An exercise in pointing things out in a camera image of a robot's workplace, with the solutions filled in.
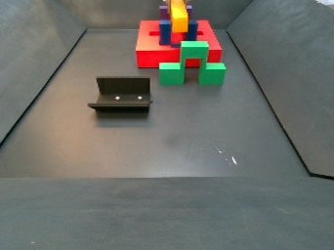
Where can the black angled bracket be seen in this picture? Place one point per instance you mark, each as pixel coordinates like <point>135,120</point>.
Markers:
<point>122,93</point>

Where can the purple peg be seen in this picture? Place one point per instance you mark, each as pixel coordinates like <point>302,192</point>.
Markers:
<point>190,11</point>
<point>163,12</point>

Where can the red slotted board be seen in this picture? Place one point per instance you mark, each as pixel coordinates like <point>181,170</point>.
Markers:
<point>151,53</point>

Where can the right purple peg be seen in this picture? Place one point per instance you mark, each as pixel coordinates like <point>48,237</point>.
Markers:
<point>190,11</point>

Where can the left blue peg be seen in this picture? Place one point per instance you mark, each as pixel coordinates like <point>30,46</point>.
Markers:
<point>165,32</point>

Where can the blue peg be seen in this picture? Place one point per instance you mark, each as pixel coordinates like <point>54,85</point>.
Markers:
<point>191,33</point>
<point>165,32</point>

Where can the green arch block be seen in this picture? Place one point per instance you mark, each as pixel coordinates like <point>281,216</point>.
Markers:
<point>210,73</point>

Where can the right blue peg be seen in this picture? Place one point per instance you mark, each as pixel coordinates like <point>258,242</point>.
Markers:
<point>191,33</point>

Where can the long yellow block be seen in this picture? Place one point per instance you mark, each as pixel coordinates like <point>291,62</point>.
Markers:
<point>178,15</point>

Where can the left purple peg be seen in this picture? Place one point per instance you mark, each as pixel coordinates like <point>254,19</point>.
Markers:
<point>163,12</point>

